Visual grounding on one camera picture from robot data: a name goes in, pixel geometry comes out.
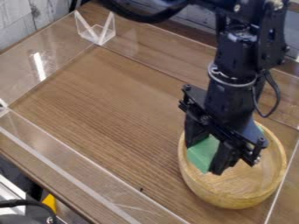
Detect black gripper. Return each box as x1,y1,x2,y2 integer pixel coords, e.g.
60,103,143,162
179,80,263,176

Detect green rectangular block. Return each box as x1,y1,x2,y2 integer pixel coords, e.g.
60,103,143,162
186,124,267,175

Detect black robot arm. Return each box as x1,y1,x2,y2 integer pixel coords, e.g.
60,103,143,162
95,0,290,175

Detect brown wooden bowl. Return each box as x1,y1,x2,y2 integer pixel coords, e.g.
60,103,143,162
178,122,287,209

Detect yellow black equipment part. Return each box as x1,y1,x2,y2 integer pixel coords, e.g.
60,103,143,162
41,193,68,224

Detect clear acrylic corner bracket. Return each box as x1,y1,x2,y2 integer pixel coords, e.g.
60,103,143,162
73,11,116,46

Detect black cable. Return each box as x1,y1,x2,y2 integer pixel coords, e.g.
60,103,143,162
0,199,60,224

